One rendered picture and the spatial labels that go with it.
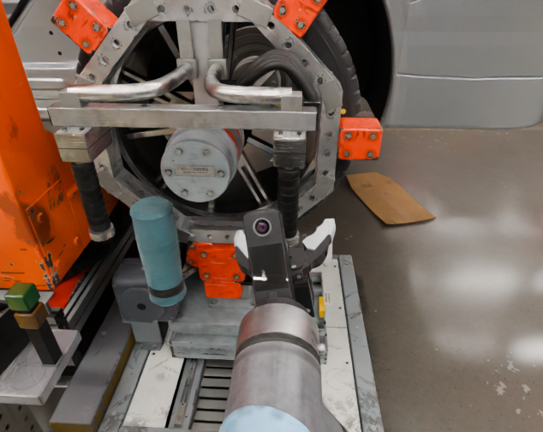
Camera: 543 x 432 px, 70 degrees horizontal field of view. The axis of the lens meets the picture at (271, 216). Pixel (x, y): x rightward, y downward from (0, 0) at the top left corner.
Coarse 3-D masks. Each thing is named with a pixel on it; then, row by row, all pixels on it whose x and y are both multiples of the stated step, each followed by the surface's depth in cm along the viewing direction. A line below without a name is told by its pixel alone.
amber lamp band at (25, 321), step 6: (42, 306) 76; (36, 312) 75; (42, 312) 76; (18, 318) 74; (24, 318) 74; (30, 318) 74; (36, 318) 75; (42, 318) 76; (18, 324) 75; (24, 324) 75; (30, 324) 75; (36, 324) 75
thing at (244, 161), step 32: (160, 32) 81; (224, 32) 81; (128, 64) 88; (160, 96) 89; (128, 128) 97; (160, 128) 93; (128, 160) 96; (160, 160) 108; (160, 192) 100; (224, 192) 112; (256, 192) 101
